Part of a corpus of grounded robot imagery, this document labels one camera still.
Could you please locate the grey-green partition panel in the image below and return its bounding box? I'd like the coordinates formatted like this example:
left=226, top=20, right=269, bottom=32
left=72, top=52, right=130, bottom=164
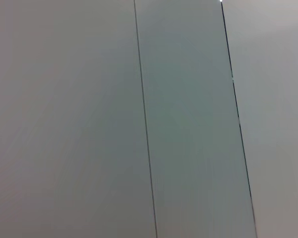
left=134, top=0, right=258, bottom=238

